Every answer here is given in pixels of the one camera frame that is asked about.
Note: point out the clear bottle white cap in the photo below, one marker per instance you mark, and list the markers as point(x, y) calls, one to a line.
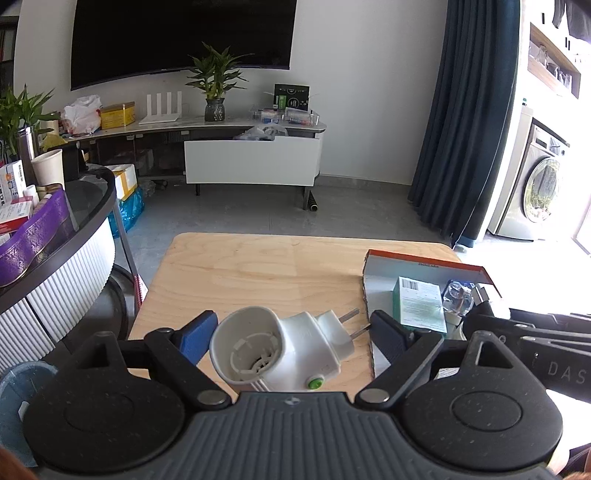
point(457, 297)

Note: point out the dark round stool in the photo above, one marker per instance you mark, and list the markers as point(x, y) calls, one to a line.
point(113, 300)

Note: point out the dark blue curtain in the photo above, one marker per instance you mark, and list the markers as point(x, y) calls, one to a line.
point(466, 115)

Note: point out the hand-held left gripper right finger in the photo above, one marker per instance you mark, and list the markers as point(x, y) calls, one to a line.
point(388, 334)

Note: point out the white plug-in heater green button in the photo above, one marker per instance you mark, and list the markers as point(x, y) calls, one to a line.
point(295, 346)

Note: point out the black roll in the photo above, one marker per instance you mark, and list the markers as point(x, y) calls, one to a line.
point(313, 201)

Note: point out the blue plastic bag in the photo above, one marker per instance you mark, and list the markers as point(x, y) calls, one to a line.
point(131, 210)

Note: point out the orange and white cardboard box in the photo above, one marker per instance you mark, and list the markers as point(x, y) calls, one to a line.
point(381, 277)

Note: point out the potted plant in dark vase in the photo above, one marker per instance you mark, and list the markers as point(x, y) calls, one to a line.
point(214, 110)

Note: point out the wooden wall shelf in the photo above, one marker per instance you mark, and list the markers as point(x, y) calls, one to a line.
point(551, 60)

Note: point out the trash bin with blue liner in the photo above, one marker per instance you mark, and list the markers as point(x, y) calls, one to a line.
point(18, 383)

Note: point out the black and green box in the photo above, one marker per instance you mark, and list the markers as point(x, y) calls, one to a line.
point(291, 97)

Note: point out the teal bandage box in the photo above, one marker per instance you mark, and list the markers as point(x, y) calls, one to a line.
point(418, 304)

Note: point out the white paper cup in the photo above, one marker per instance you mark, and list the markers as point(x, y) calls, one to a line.
point(48, 168)

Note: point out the yellow tin box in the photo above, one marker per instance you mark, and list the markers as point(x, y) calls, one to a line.
point(117, 116)

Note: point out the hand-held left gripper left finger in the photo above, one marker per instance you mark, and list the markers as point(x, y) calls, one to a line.
point(199, 334)

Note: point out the silver washing machine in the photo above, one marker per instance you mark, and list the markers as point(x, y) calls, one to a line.
point(531, 184)

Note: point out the white tv stand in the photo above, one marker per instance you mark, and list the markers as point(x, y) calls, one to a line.
point(251, 161)

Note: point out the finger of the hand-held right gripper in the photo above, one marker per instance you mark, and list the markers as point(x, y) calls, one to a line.
point(503, 325)

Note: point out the grey plastic bag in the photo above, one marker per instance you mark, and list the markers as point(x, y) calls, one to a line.
point(263, 134)

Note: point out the purple patterned box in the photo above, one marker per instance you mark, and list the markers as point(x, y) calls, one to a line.
point(32, 235)

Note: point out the clear plastic containers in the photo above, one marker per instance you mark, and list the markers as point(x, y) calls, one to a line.
point(288, 116)

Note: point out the white and yellow cardboard box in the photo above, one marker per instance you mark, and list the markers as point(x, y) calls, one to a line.
point(122, 180)

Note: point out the white plastic bag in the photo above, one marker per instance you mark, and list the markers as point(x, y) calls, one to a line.
point(83, 115)

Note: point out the white ribbed counter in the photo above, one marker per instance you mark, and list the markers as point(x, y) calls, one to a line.
point(69, 286)

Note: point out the leafy green plant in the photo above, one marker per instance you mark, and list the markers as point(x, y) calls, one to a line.
point(18, 115)

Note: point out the white router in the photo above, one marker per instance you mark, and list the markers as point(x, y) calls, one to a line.
point(160, 115)

